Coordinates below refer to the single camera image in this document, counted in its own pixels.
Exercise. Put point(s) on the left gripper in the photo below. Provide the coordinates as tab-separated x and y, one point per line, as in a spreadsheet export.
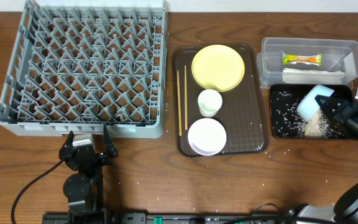
110	153

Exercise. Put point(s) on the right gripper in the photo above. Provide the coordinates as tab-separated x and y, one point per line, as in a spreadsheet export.
344	109

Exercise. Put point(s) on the light blue bowl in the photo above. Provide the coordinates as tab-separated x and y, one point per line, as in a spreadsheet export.
308	105

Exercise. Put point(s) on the leftover rice food waste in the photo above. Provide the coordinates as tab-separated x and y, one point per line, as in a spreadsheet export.
317	126

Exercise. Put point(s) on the green orange snack wrapper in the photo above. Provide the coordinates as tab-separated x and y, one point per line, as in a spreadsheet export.
308	60

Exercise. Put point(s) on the white paper napkin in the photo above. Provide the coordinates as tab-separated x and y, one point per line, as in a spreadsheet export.
296	76

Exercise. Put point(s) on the yellow round plate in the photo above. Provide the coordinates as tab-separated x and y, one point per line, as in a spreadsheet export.
218	67

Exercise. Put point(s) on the white round bowl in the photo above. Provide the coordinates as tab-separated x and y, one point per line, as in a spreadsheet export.
207	137

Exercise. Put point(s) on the pale green cup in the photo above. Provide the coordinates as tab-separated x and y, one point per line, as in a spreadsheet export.
209	102

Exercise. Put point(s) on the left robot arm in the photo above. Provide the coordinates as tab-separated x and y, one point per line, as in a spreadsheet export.
84	189

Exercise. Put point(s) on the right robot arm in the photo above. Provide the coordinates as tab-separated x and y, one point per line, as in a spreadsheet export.
345	210

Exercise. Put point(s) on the black waste tray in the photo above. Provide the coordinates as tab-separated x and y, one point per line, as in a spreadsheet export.
284	124

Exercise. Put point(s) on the clear plastic waste bin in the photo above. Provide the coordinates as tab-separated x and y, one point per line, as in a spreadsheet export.
337	55

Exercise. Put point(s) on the grey plastic dish rack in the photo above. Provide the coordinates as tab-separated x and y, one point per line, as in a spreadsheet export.
87	67

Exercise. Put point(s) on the dark brown serving tray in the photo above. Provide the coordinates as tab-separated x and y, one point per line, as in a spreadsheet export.
242	113

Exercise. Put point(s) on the left wooden chopstick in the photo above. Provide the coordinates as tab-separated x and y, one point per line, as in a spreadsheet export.
179	103

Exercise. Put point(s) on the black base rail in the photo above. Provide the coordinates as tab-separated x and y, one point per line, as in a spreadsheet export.
141	218

